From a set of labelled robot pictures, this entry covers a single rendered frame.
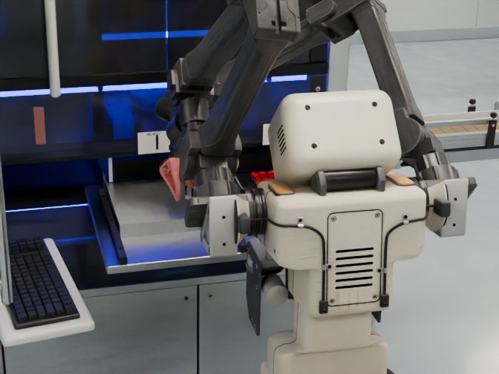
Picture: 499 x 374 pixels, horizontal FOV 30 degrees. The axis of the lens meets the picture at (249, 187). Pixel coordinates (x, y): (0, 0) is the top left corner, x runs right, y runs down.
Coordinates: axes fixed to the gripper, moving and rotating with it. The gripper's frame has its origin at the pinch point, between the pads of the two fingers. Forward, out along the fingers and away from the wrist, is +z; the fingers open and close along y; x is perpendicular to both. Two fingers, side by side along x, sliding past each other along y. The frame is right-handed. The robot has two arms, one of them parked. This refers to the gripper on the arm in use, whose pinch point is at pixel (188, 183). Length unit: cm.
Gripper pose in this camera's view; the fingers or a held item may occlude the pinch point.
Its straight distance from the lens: 230.9
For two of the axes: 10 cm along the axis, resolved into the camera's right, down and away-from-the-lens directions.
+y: -5.1, -3.7, 7.7
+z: -0.4, 9.1, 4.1
